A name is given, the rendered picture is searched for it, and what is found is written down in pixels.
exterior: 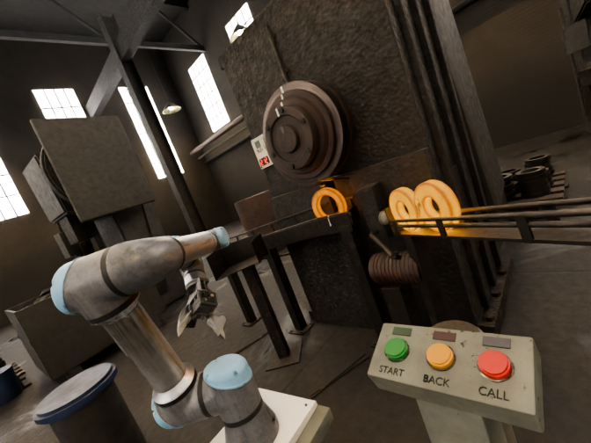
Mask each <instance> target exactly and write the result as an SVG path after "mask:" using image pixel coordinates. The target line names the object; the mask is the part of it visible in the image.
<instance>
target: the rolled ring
mask: <svg viewBox="0 0 591 443"><path fill-rule="evenodd" d="M324 195H328V196H330V197H332V198H333V199H334V200H335V201H336V202H337V205H338V209H339V211H338V213H342V212H346V211H347V203H346V200H345V198H344V197H343V195H342V194H341V193H340V192H339V191H338V190H336V189H334V188H331V187H325V188H322V189H320V190H318V191H317V192H316V193H315V194H314V196H313V198H312V209H313V212H314V214H315V216H316V217H317V218H318V217H322V216H326V214H325V213H324V212H323V210H322V208H321V206H320V200H321V198H322V197H323V196H324Z"/></svg>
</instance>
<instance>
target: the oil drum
mask: <svg viewBox="0 0 591 443"><path fill-rule="evenodd" d="M272 197H273V195H272V194H271V191H269V190H267V191H265V192H261V193H258V194H256V195H253V196H251V197H249V198H247V199H242V200H240V201H239V202H236V203H235V204H234V205H235V208H236V210H237V213H238V215H239V218H240V220H241V222H242V224H243V226H244V230H245V232H246V231H249V230H251V229H255V228H258V227H260V226H263V225H266V224H268V223H270V222H275V221H276V219H275V217H274V213H273V210H272V208H271V206H270V204H269V201H268V200H270V199H271V198H272ZM273 226H274V229H275V231H277V230H280V228H279V226H278V223H277V222H276V223H274V224H273ZM253 231H254V233H255V234H258V233H260V234H261V235H262V236H263V235H266V234H269V233H272V232H273V230H272V228H271V226H270V225H268V226H265V227H264V228H261V229H256V230H253ZM286 247H287V246H286V245H284V246H281V247H278V248H276V249H277V251H281V250H283V249H284V248H286Z"/></svg>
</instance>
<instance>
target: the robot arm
mask: <svg viewBox="0 0 591 443"><path fill-rule="evenodd" d="M229 244H230V238H229V235H228V233H227V231H226V229H225V228H224V227H219V228H213V229H211V230H208V231H204V232H200V233H195V234H191V235H187V236H158V237H151V238H143V239H137V240H131V241H126V242H123V243H118V244H115V245H114V246H111V247H109V248H106V249H103V250H101V251H97V252H94V253H92V254H90V255H87V256H84V257H79V258H76V259H74V260H73V261H71V262H69V263H67V264H65V265H63V266H62V267H60V268H59V269H58V270H57V272H56V273H55V275H54V277H53V279H52V286H51V296H52V300H53V302H54V304H55V306H56V307H57V308H58V309H59V310H60V311H61V312H62V313H64V314H66V315H72V316H77V315H80V314H81V315H82V316H83V317H84V318H85V319H86V321H87V322H88V323H89V324H90V325H102V326H103V327H104V329H105V330H106V331H107V333H108V334H109V335H110V336H111V337H112V339H113V340H114V341H115V343H116V344H117V345H118V346H119V347H120V349H121V350H122V351H123V352H124V353H125V354H126V355H127V356H128V358H129V359H130V360H131V362H132V363H133V364H134V365H135V367H136V368H137V369H138V370H139V372H140V373H141V374H142V376H143V377H144V378H145V379H146V380H147V382H148V383H149V384H150V386H151V387H152V388H153V393H152V403H151V408H152V410H153V411H154V413H153V416H154V419H155V420H156V421H157V423H158V424H159V425H160V426H161V427H163V428H165V429H173V428H181V427H184V426H186V425H189V424H191V423H195V422H198V421H201V420H203V419H207V418H211V417H214V416H218V415H220V416H221V418H222V421H223V424H224V431H225V443H274V441H275V439H276V437H277V435H278V432H279V421H278V419H277V417H276V415H275V413H274V411H273V410H272V409H271V408H270V407H269V406H268V405H267V404H266V403H265V402H264V401H263V399H262V397H261V394H260V393H259V389H258V386H257V384H256V381H255V380H254V377H253V375H252V370H251V368H250V367H249V365H248V363H247V361H246V359H245V358H244V357H242V356H241V355H239V354H227V355H223V356H221V357H219V358H217V359H216V360H213V361H211V362H210V363H209V364H208V365H207V366H206V367H205V369H204V371H202V372H199V373H197V372H196V370H195V369H194V367H193V366H192V365H191V364H189V363H183V362H182V361H181V360H180V358H179V357H178V355H177V354H176V353H175V352H174V351H173V349H172V348H171V346H170V345H169V343H168V342H167V340H166V339H165V338H164V336H163V334H162V333H161V332H160V330H159V329H158V327H157V326H156V325H155V324H154V323H153V321H152V320H151V318H150V317H149V315H148V314H147V312H146V311H145V310H144V308H143V307H142V305H141V304H140V302H139V301H138V298H139V295H140V292H141V291H143V290H145V289H147V288H149V287H152V286H153V285H155V284H157V283H158V282H159V281H161V280H163V279H165V278H167V277H168V276H170V275H172V274H174V273H175V272H177V271H179V270H181V271H182V272H183V273H184V278H185V285H186V292H187V294H188V295H190V296H189V299H188V302H187V305H186V307H185V308H183V309H182V311H181V312H180V314H179V320H178V328H177V332H178V337H180V335H181V334H182V333H183V331H184V329H185V328H194V327H195V324H196V322H197V319H201V320H202V321H203V319H205V318H207V319H208V321H207V324H208V326H210V327H211V328H212V329H213V330H214V332H215V333H216V334H217V336H218V337H219V338H221V339H223V340H224V339H225V334H224V331H223V326H224V324H225V322H226V318H225V316H217V315H216V314H215V313H214V312H213V311H214V310H215V308H216V306H217V305H218V300H217V296H216V292H212V290H211V289H210V290H209V289H208V283H209V280H208V279H207V278H206V273H205V268H204V262H203V259H202V256H205V255H207V254H209V253H211V252H213V251H217V250H220V249H222V248H224V247H227V246H228V245H229ZM211 293H212V294H211Z"/></svg>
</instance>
